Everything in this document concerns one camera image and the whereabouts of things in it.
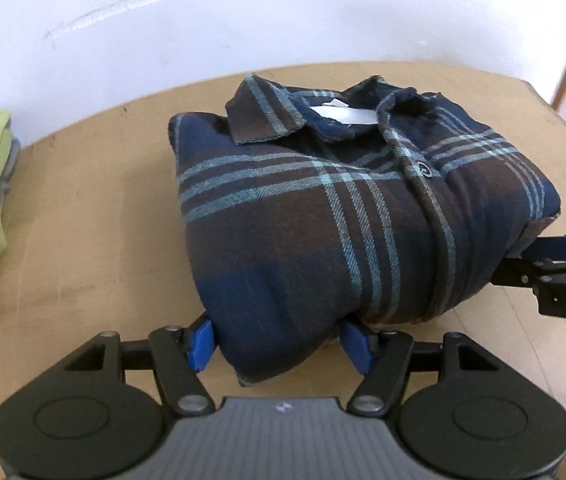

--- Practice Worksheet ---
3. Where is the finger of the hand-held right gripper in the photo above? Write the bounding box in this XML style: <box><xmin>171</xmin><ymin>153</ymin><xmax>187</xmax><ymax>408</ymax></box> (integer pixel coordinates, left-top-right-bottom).
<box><xmin>490</xmin><ymin>226</ymin><xmax>566</xmax><ymax>291</ymax></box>

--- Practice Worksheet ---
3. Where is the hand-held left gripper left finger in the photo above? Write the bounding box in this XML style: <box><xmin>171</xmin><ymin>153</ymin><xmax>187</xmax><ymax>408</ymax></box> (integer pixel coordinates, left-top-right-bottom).
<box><xmin>66</xmin><ymin>312</ymin><xmax>215</xmax><ymax>415</ymax></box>

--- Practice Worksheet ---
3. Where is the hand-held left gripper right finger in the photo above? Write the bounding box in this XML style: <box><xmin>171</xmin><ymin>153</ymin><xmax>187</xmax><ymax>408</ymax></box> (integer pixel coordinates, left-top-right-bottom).
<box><xmin>340</xmin><ymin>316</ymin><xmax>501</xmax><ymax>415</ymax></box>

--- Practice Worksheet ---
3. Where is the navy brown plaid shirt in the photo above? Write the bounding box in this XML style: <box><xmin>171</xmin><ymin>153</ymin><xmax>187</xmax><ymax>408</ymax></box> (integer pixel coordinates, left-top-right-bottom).
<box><xmin>168</xmin><ymin>75</ymin><xmax>562</xmax><ymax>389</ymax></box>

